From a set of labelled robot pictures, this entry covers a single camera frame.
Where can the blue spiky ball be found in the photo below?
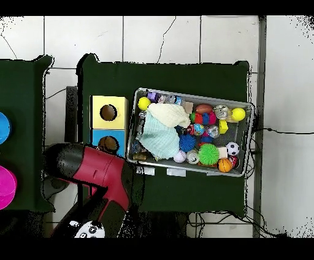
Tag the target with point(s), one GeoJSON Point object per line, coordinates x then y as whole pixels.
{"type": "Point", "coordinates": [187, 142]}

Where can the black white soccer ball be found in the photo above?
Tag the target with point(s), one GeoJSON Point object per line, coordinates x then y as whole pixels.
{"type": "Point", "coordinates": [232, 149]}

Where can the magenta bowl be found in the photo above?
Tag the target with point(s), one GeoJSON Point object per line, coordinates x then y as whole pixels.
{"type": "Point", "coordinates": [6, 187]}

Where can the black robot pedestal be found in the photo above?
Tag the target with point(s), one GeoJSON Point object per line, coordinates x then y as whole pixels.
{"type": "Point", "coordinates": [166, 224]}

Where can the cream waffle cloth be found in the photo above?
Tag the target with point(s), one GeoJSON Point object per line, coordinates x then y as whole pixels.
{"type": "Point", "coordinates": [169, 114]}

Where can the brown football toy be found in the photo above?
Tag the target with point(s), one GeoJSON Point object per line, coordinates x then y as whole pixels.
{"type": "Point", "coordinates": [204, 109]}

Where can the green spiky ball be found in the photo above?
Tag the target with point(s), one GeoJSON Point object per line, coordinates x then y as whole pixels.
{"type": "Point", "coordinates": [208, 154]}

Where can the green cloth side table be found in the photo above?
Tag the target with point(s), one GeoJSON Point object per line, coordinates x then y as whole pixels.
{"type": "Point", "coordinates": [22, 98]}

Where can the yellow smiley ball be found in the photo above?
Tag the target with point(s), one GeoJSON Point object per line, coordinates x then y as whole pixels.
{"type": "Point", "coordinates": [144, 103]}

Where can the dark green tablecloth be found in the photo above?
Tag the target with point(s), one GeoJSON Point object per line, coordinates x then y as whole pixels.
{"type": "Point", "coordinates": [171, 76]}

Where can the crushed clear plastic bottle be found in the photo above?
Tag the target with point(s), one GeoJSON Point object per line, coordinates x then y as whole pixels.
{"type": "Point", "coordinates": [170, 99]}
{"type": "Point", "coordinates": [213, 131]}

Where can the blue globe ball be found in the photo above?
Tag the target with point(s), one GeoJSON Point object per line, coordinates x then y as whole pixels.
{"type": "Point", "coordinates": [199, 129]}

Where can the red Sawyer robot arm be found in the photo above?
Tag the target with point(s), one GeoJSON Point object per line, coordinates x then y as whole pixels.
{"type": "Point", "coordinates": [98, 169]}

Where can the silver mesh bin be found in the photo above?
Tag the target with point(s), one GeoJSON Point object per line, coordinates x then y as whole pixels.
{"type": "Point", "coordinates": [171, 165]}

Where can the silver drink can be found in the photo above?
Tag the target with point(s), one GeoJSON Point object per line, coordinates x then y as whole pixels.
{"type": "Point", "coordinates": [192, 157]}

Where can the white baseball toy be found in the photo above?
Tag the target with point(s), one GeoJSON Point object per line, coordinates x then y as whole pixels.
{"type": "Point", "coordinates": [179, 156]}

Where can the wooden three-hole box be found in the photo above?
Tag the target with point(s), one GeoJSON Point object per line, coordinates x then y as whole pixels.
{"type": "Point", "coordinates": [98, 117]}

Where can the plain wooden block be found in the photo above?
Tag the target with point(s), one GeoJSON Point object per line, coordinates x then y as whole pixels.
{"type": "Point", "coordinates": [188, 107]}
{"type": "Point", "coordinates": [222, 152]}

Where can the red drink can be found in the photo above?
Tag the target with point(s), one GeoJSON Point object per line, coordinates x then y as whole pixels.
{"type": "Point", "coordinates": [234, 162]}

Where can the plain yellow ball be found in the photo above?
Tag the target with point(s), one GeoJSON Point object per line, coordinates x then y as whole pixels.
{"type": "Point", "coordinates": [238, 114]}

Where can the multicolour spiky caterpillar toy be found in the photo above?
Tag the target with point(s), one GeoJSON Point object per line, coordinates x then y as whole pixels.
{"type": "Point", "coordinates": [202, 118]}

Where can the mint waffle cloth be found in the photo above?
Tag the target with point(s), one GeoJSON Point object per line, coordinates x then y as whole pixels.
{"type": "Point", "coordinates": [159, 141]}

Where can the purple plastic toy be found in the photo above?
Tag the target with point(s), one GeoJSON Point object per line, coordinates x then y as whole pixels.
{"type": "Point", "coordinates": [153, 97]}

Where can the grey tape strip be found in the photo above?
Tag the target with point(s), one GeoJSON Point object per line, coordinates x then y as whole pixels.
{"type": "Point", "coordinates": [176, 172]}
{"type": "Point", "coordinates": [148, 171]}

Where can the blue bowl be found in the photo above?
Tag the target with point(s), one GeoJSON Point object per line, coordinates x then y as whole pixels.
{"type": "Point", "coordinates": [4, 128]}

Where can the yellow plastic block toy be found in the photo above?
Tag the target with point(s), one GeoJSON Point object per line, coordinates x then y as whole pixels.
{"type": "Point", "coordinates": [223, 126]}

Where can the orange basketball toy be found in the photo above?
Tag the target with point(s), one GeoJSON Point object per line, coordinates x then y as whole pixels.
{"type": "Point", "coordinates": [225, 165]}

